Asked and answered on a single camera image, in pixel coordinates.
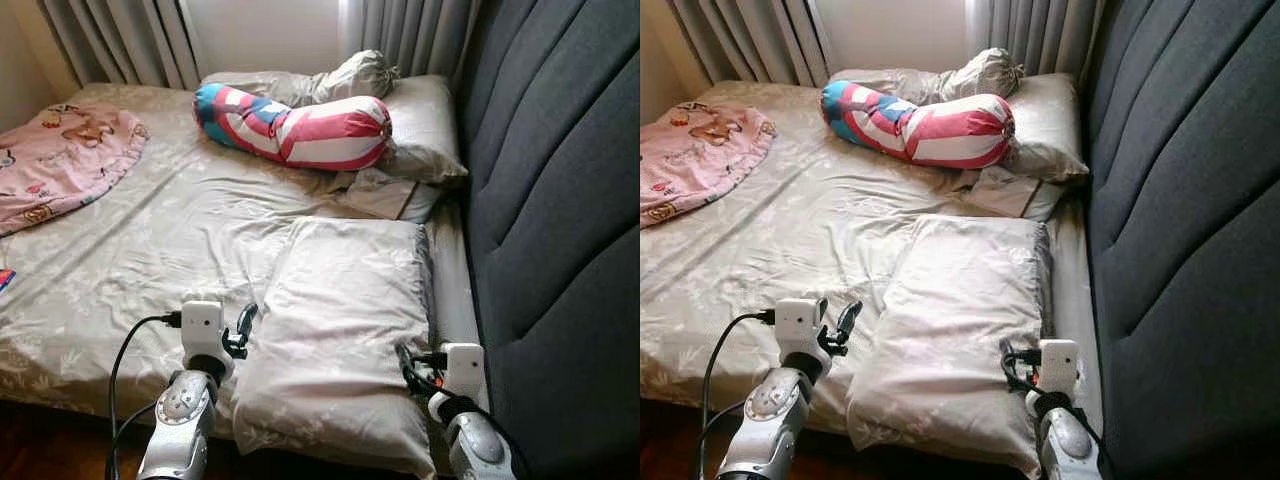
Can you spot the dark grey padded headboard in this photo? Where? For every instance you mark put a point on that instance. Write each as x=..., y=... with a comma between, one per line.
x=560, y=200
x=1190, y=200

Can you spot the large grey floral pillow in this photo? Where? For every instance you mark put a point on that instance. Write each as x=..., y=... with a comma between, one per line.
x=950, y=330
x=330, y=330

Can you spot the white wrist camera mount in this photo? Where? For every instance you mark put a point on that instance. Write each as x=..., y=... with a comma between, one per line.
x=465, y=365
x=1060, y=362
x=203, y=325
x=797, y=322

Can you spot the red white blue bolster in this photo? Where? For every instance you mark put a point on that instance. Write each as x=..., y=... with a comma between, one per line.
x=320, y=135
x=950, y=130

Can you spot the white window blind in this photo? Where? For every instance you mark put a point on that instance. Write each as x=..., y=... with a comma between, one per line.
x=890, y=30
x=265, y=30

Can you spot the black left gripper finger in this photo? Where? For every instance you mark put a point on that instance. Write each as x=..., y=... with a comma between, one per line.
x=850, y=318
x=247, y=320

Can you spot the knotted grey floral bolster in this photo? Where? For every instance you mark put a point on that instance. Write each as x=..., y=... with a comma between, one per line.
x=985, y=72
x=350, y=75

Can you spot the pink cartoon blanket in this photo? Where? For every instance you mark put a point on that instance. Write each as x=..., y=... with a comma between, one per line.
x=700, y=155
x=60, y=160

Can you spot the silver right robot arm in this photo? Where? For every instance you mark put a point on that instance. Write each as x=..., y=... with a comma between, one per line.
x=1070, y=445
x=480, y=445

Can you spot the folded grey floral cloth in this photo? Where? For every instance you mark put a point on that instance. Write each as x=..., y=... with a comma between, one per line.
x=1015, y=192
x=395, y=195

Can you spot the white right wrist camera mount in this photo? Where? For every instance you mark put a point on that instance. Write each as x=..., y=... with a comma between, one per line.
x=1060, y=362
x=465, y=365

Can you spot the colourful comic book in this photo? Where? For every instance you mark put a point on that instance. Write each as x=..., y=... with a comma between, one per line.
x=5, y=280

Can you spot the bed with grey floral sheet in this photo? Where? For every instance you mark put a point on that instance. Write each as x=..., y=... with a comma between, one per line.
x=180, y=240
x=810, y=240

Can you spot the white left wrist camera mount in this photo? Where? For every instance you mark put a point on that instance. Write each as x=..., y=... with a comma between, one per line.
x=203, y=325
x=797, y=322

